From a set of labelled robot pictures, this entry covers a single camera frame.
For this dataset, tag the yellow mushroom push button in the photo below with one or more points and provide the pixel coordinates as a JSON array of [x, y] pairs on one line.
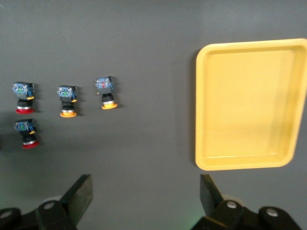
[[67, 93], [104, 85]]

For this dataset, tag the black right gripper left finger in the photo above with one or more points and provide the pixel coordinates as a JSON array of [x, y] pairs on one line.
[[79, 198]]

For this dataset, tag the yellow plastic tray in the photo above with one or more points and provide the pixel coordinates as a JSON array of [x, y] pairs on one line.
[[244, 103]]

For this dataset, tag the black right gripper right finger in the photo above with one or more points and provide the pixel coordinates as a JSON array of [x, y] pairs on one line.
[[208, 196]]

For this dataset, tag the red mushroom push button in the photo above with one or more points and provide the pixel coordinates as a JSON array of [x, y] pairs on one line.
[[22, 92], [25, 128]]

